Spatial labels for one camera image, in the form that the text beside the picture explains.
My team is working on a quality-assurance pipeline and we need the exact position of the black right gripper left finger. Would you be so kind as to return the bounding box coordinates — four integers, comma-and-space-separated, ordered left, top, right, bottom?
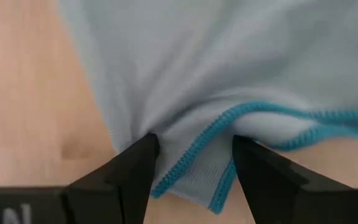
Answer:
0, 133, 161, 224

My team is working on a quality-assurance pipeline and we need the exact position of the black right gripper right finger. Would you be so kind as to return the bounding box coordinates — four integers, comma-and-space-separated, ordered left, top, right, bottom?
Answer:
232, 134, 358, 224

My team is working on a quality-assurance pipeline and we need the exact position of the light blue microfiber towel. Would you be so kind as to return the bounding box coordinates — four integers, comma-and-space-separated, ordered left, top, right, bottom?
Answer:
56, 0, 358, 215

